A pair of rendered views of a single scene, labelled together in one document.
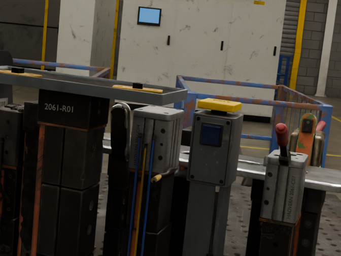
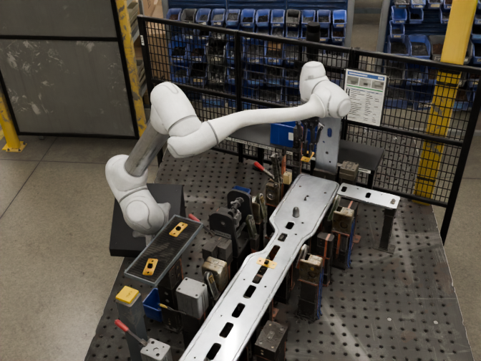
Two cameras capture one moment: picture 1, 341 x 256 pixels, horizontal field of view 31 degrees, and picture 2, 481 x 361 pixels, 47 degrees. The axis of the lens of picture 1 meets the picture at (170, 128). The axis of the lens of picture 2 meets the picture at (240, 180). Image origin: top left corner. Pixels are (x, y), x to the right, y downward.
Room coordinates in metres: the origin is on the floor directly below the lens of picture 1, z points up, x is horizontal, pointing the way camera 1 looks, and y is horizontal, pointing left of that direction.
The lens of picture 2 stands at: (1.64, -1.34, 2.65)
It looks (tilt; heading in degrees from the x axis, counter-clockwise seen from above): 37 degrees down; 99
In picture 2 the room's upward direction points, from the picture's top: 2 degrees counter-clockwise
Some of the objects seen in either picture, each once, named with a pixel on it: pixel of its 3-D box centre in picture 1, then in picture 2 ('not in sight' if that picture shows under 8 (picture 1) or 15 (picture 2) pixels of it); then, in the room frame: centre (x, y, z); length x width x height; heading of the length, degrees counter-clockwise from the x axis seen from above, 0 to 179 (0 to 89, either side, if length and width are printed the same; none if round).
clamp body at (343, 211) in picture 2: not in sight; (341, 238); (1.80, 0.62, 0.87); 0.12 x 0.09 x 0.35; 162
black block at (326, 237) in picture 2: not in sight; (324, 259); (1.72, 0.50, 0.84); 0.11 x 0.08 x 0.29; 162
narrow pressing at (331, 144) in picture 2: not in sight; (327, 142); (1.71, 0.98, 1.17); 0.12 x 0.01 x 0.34; 162
